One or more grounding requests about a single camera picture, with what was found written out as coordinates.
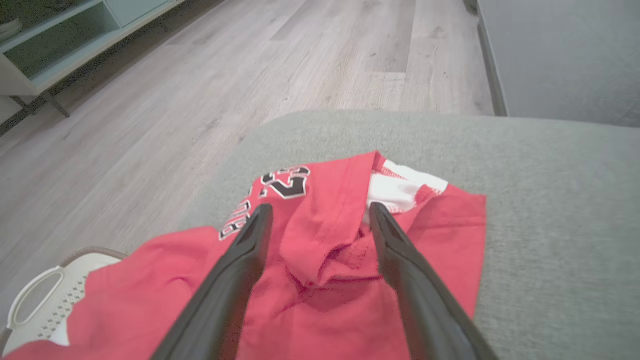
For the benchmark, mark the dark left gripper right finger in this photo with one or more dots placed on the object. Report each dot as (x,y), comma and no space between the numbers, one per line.
(415,280)

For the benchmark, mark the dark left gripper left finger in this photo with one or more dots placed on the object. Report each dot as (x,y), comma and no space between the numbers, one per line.
(235,280)

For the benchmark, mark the red and white jersey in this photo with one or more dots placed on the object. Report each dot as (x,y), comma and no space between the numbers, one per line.
(325,240)

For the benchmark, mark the white perforated laundry basket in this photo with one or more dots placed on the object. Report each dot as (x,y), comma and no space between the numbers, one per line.
(92,264)

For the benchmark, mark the large grey sofa seat cushion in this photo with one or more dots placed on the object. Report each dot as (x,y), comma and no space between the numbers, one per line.
(550,225)

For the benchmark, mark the grey sofa section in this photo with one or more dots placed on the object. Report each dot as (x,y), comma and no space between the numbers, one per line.
(565,55)

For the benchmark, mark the white open shelf cabinet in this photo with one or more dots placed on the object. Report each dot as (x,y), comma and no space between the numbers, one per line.
(15,75)

